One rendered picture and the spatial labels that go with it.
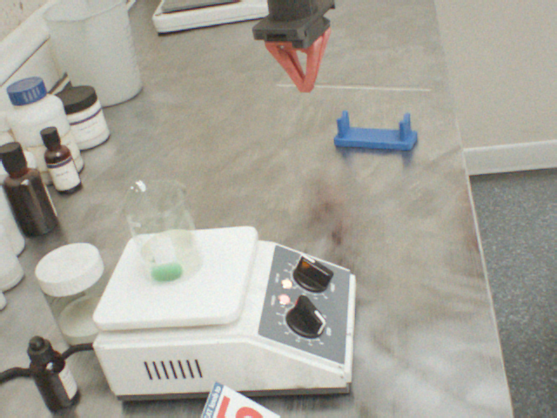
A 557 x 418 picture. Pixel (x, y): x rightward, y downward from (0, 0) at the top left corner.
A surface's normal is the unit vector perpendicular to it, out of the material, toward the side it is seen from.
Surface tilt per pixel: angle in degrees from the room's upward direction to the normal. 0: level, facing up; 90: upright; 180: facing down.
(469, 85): 90
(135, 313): 0
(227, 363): 90
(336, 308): 30
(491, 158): 90
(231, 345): 90
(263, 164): 0
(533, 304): 0
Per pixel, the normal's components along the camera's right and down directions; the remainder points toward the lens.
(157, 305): -0.18, -0.83
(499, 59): -0.11, 0.55
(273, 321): 0.34, -0.76
